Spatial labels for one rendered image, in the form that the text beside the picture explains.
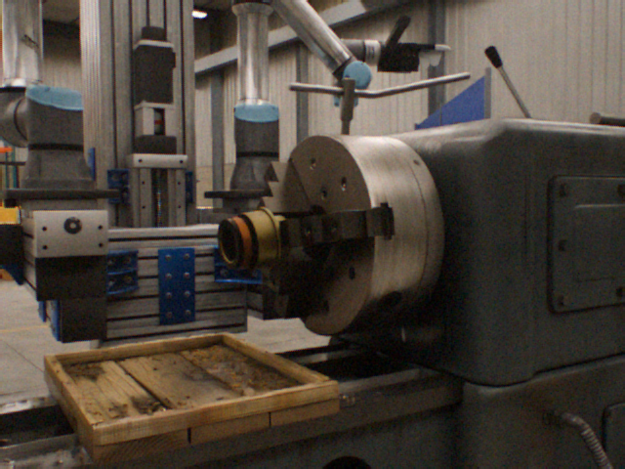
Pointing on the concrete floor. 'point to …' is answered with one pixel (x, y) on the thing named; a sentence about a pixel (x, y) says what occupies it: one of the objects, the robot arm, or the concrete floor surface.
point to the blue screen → (464, 106)
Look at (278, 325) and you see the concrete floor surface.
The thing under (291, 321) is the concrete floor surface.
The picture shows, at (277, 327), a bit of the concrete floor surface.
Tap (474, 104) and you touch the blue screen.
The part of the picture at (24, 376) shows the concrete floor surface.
